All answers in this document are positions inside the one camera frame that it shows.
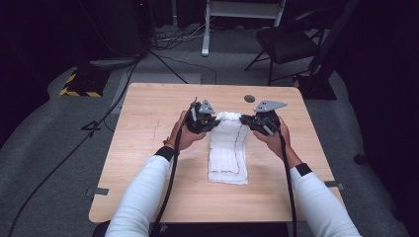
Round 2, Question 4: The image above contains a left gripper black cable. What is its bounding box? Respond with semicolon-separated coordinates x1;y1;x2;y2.
151;113;193;237

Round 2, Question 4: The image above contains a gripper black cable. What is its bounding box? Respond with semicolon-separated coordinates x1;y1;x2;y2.
278;128;298;237
151;113;193;237

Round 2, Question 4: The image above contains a thin black floor cable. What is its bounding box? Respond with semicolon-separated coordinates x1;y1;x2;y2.
154;52;218;85

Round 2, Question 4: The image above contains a long black floor cable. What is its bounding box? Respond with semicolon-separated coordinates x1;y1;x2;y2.
7;60;141;237

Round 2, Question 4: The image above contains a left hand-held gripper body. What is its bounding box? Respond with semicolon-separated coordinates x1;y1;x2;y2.
184;97;216;134

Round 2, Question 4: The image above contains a bundle of floor cables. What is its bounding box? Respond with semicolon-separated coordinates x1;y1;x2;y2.
150;18;213;51

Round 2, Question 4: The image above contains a black yellow striped stand base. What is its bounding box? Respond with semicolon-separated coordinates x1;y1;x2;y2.
293;70;338;101
58;67;112;99

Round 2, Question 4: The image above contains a person's left hand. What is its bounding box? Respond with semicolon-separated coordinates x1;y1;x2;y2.
167;110;208;153

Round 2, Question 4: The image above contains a black slanted stand pole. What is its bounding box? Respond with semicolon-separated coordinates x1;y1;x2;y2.
309;0;361;77

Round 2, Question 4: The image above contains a grey tape strip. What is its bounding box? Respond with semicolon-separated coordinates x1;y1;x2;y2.
323;180;346;192
85;187;111;198

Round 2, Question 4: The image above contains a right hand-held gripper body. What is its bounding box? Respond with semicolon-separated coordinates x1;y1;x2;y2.
250;100;289;137

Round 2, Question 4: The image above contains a person's right hand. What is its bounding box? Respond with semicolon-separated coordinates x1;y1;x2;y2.
252;117;293;160

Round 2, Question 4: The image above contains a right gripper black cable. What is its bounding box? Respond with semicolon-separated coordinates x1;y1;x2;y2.
278;128;298;237

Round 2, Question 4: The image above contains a black folding chair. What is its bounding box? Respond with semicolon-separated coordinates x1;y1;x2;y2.
244;9;327;87

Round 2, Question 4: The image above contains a white towel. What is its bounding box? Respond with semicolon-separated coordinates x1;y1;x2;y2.
207;111;251;187

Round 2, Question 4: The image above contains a white metal stand frame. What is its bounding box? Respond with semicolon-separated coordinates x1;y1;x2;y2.
201;0;287;57

